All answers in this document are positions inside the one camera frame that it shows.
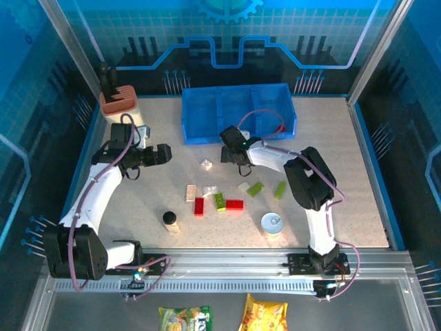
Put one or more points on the green lego brick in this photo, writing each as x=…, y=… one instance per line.
x=255, y=189
x=280, y=190
x=220, y=201

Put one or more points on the cream holder with pink top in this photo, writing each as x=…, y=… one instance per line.
x=119, y=100

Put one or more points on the green snack bag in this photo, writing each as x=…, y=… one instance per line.
x=185, y=319

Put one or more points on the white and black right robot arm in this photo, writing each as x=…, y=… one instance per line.
x=320, y=227

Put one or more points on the aluminium mounting rail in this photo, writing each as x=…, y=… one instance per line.
x=224, y=262

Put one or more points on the blue three-compartment plastic bin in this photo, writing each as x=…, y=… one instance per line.
x=203, y=110

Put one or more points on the aluminium frame post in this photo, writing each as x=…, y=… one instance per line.
x=69, y=43
x=382, y=41

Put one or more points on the yellow snack bag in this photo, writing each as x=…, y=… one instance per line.
x=263, y=315

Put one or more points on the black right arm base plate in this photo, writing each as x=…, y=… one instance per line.
x=298, y=263

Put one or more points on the long white lego brick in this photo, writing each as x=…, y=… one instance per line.
x=191, y=193

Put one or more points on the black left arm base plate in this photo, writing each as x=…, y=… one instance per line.
x=155, y=258

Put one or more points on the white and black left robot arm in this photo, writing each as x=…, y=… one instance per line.
x=93, y=193

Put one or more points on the small bottle with black cap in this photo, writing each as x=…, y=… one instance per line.
x=169, y=217

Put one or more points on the silver tin can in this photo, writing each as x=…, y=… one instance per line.
x=272, y=222

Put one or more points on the small circuit board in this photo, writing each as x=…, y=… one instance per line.
x=327, y=286
x=138, y=276

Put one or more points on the small white lego brick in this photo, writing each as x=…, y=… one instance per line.
x=206, y=165
x=243, y=187

